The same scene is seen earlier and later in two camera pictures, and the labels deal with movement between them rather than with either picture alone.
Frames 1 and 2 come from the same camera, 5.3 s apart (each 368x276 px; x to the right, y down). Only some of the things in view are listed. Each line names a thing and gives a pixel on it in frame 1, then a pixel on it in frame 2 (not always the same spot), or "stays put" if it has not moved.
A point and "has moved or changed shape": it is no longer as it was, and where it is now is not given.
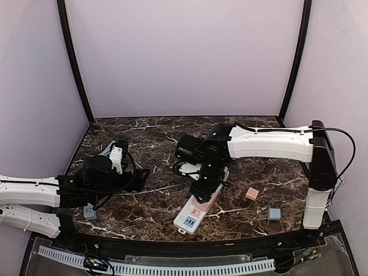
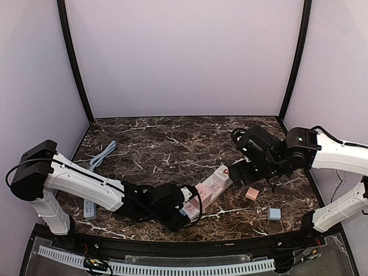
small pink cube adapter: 252,194 stays put
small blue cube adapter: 275,214 stays put
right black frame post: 300,57 stays put
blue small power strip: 88,211 stays put
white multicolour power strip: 192,218 has moved or changed shape
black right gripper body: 205,187 -> 240,175
